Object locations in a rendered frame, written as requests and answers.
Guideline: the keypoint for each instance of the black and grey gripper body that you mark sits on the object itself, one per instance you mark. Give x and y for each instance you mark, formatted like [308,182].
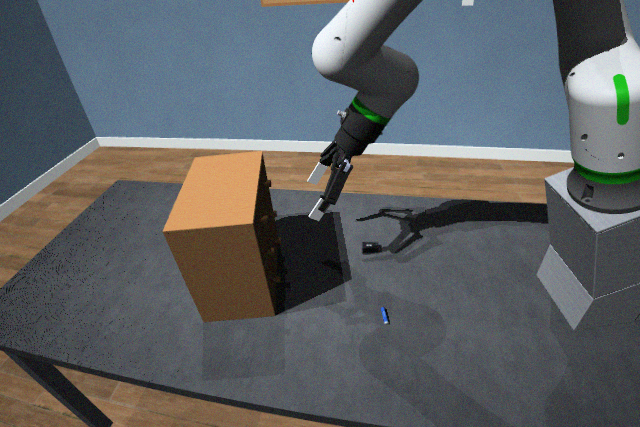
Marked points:
[351,146]

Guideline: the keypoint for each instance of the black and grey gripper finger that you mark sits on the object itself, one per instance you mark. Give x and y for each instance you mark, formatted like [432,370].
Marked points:
[333,189]
[323,164]

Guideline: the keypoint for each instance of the brown wooden drawer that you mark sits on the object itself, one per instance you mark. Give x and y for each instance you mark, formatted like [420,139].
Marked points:
[267,251]
[275,239]
[263,184]
[270,213]
[273,281]
[259,219]

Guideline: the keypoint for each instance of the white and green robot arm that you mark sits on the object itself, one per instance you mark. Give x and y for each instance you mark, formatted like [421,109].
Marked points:
[599,62]

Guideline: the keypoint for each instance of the grey 9v battery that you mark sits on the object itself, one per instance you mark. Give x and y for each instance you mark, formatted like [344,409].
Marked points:
[370,247]

